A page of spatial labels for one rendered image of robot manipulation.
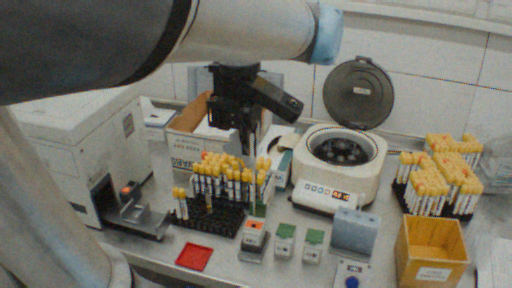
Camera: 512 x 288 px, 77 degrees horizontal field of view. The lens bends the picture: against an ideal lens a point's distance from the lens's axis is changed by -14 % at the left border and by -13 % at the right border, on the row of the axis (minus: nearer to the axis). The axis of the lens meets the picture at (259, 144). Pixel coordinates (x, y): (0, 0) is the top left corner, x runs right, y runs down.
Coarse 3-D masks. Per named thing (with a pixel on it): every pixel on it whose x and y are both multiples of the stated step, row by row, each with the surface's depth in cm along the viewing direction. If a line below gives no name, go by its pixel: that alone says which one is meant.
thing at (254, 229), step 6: (252, 216) 83; (246, 222) 81; (252, 222) 81; (258, 222) 81; (264, 222) 82; (246, 228) 80; (252, 228) 80; (258, 228) 80; (264, 228) 82; (246, 234) 80; (252, 234) 79; (258, 234) 79; (246, 240) 81; (252, 240) 80; (258, 240) 80
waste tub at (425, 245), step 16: (416, 224) 80; (432, 224) 79; (448, 224) 78; (400, 240) 79; (416, 240) 82; (432, 240) 81; (448, 240) 80; (464, 240) 71; (400, 256) 76; (416, 256) 80; (432, 256) 80; (448, 256) 78; (464, 256) 69; (400, 272) 74; (416, 272) 70; (432, 272) 70; (448, 272) 69
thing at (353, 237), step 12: (336, 216) 79; (348, 216) 79; (360, 216) 79; (372, 216) 79; (336, 228) 81; (348, 228) 79; (360, 228) 78; (372, 228) 77; (336, 240) 83; (348, 240) 81; (360, 240) 80; (372, 240) 78; (336, 252) 82; (348, 252) 82; (360, 252) 81
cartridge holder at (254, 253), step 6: (264, 234) 84; (270, 234) 87; (264, 240) 82; (240, 246) 82; (246, 246) 81; (252, 246) 81; (258, 246) 80; (264, 246) 83; (240, 252) 82; (246, 252) 82; (252, 252) 82; (258, 252) 81; (240, 258) 81; (246, 258) 81; (252, 258) 80; (258, 258) 80
